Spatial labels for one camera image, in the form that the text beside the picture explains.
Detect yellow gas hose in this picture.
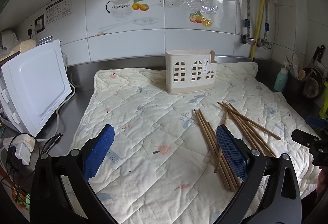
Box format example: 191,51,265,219
249,0,269,61

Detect black cable bundle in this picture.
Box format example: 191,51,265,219
0,132,64,204

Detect white microwave oven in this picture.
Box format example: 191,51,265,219
1,40,72,136

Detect black kitchen cleaver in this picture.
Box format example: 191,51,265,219
311,45,326,66

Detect wooden spoon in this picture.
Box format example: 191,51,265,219
298,70,306,81

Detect red-capped water valve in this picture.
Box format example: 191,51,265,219
239,33,259,46

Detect chrome angle valve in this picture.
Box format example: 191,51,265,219
260,38,272,51

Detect white microwave power cable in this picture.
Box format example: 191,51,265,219
35,52,77,142

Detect dark utensil pot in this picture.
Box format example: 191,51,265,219
283,72,310,103

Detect cream house-shaped utensil holder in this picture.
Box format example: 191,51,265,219
165,50,217,94

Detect white plastic spatula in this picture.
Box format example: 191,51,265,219
292,54,298,79

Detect white power adapter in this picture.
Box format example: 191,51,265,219
3,134,36,166

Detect quilted white patterned mat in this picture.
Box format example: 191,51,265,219
71,62,319,223

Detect white instruction sticker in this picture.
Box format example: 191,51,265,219
46,0,72,25

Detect black wall socket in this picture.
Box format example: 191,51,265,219
34,14,45,34

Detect teal soap pump bottle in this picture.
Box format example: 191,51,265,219
274,61,289,92

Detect braided steel hose right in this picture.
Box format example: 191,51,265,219
262,0,272,42

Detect person's right hand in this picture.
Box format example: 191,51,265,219
316,166,327,194

